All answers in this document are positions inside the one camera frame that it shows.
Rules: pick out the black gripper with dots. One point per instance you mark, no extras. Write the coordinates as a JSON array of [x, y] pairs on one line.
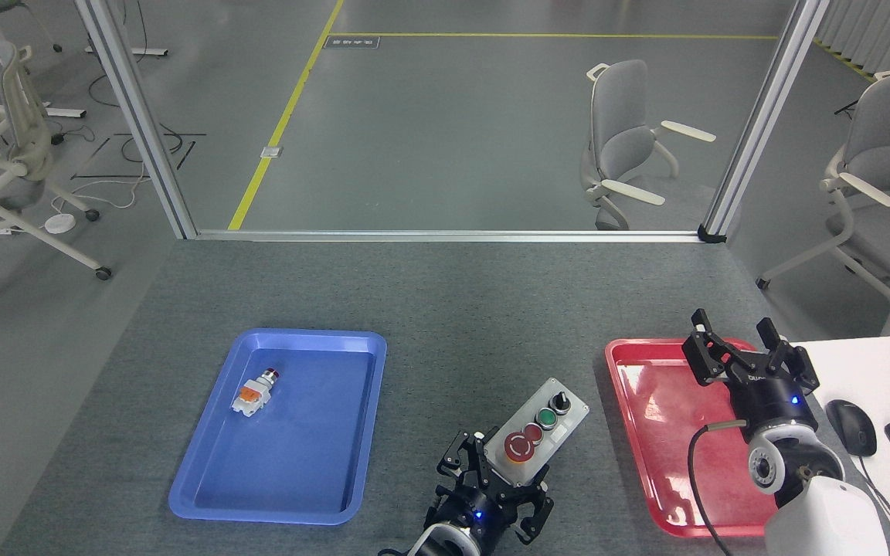
[[476, 513], [773, 401]]

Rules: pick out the grey control box with buttons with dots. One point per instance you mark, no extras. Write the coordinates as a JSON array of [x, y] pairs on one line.
[[545, 432]]

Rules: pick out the red plastic tray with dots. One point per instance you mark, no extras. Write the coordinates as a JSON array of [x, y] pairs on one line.
[[646, 409]]

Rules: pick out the white desk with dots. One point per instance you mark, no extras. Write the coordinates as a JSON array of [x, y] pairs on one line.
[[870, 371]]

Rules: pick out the black computer mouse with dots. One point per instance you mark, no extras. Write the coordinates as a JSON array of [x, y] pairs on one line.
[[851, 426]]

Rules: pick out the blue plastic tray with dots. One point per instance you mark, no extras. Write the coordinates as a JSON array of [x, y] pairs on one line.
[[298, 463]]

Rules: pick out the grey chair with flat armrests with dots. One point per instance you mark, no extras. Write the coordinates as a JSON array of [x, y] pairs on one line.
[[619, 123]]

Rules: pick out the silver floor socket plate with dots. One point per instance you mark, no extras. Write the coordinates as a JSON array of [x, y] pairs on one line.
[[272, 152]]

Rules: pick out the grey floor label sign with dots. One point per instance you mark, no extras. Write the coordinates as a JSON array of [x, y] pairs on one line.
[[352, 42]]

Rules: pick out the white round floor disc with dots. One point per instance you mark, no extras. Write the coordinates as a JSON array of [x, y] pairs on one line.
[[59, 223]]

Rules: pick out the white desk foot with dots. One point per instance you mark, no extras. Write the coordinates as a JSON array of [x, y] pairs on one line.
[[147, 52], [59, 113]]

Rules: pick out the white mesh office chair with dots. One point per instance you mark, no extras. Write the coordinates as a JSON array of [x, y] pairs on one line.
[[24, 147]]

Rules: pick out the black corner bracket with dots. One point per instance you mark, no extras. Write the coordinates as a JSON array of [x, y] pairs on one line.
[[711, 234]]

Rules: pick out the silver aluminium post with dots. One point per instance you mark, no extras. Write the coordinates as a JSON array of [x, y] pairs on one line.
[[140, 123], [766, 116]]

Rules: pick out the silver aluminium rail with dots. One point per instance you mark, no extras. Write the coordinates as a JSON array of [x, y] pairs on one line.
[[445, 235]]

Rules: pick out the small red push button switch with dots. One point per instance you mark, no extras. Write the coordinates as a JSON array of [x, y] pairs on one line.
[[253, 394]]

